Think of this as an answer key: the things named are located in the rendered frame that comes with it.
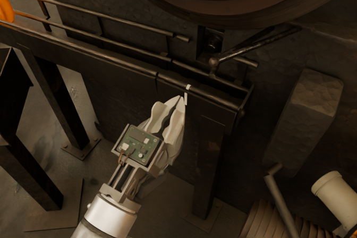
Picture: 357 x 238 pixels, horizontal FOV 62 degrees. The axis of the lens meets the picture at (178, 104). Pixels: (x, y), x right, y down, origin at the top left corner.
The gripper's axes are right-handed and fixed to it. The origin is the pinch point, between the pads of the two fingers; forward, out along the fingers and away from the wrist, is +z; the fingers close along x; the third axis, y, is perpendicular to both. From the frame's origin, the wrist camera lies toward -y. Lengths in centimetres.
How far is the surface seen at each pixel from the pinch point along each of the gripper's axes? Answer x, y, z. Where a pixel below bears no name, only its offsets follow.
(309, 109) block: -21.3, 2.1, 7.8
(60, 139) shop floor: 67, -73, -17
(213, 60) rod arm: -6.6, 15.4, 3.1
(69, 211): 40, -65, -39
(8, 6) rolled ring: 63, -9, 9
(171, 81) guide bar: 5.9, -5.8, 5.9
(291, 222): -27.8, -16.1, -8.2
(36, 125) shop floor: 83, -73, -17
